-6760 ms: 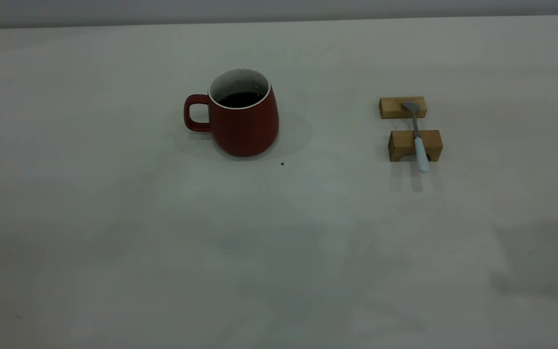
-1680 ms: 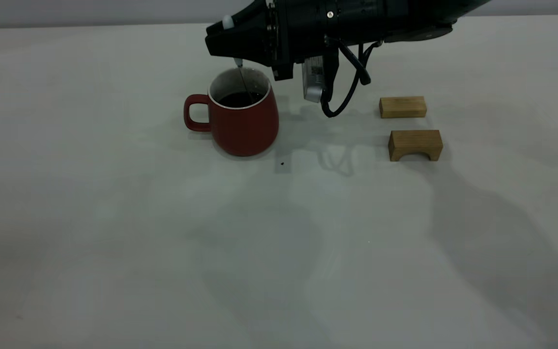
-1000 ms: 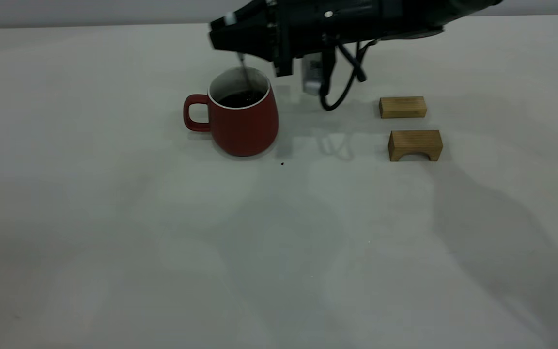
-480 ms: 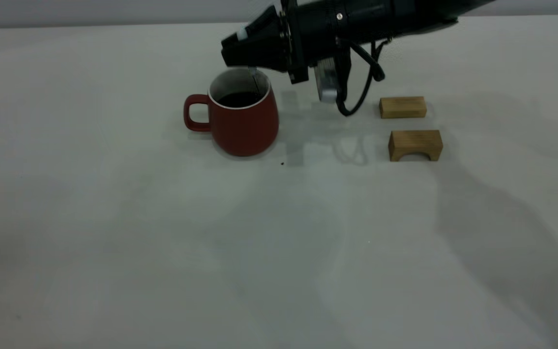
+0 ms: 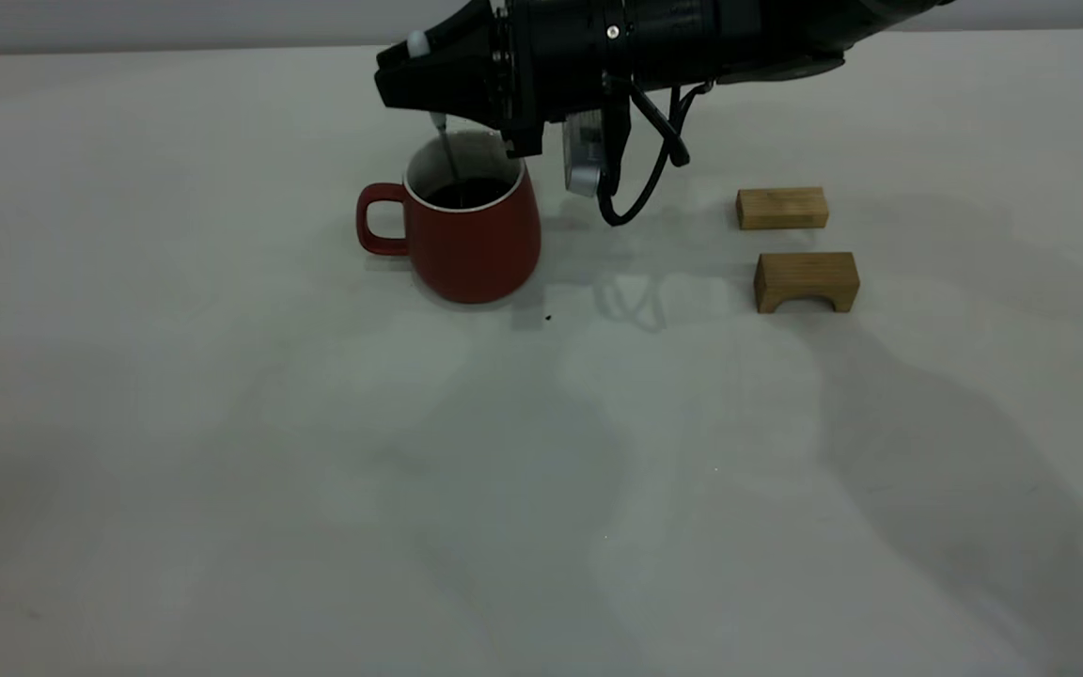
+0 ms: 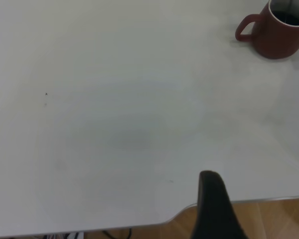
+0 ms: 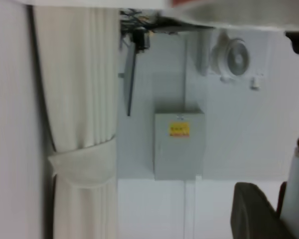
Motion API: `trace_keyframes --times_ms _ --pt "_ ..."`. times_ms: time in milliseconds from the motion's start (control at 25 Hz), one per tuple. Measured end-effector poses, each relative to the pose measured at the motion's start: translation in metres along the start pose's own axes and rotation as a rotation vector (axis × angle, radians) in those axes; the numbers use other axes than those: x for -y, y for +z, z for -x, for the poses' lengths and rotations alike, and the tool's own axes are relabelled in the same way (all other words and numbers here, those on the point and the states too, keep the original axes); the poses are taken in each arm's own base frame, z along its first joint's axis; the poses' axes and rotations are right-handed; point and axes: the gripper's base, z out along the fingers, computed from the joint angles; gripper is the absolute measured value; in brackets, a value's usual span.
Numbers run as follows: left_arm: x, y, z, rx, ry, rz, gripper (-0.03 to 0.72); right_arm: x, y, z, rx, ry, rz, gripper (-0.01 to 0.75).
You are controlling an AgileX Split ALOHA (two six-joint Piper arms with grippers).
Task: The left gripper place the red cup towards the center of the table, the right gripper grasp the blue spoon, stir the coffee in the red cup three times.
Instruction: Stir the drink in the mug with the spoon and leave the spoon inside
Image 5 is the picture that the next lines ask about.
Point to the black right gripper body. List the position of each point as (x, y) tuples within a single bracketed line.
[(598, 47)]

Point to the red ceramic mug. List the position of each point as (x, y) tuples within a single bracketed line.
[(471, 249)]

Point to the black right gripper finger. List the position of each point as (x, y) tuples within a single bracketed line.
[(457, 89), (471, 26)]

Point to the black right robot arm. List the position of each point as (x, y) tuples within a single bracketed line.
[(805, 33)]

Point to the arched wooden block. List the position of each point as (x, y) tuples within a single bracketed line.
[(805, 273)]

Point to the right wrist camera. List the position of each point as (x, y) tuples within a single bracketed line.
[(587, 155)]

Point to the flat rectangular wooden block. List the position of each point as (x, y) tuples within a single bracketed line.
[(781, 209)]

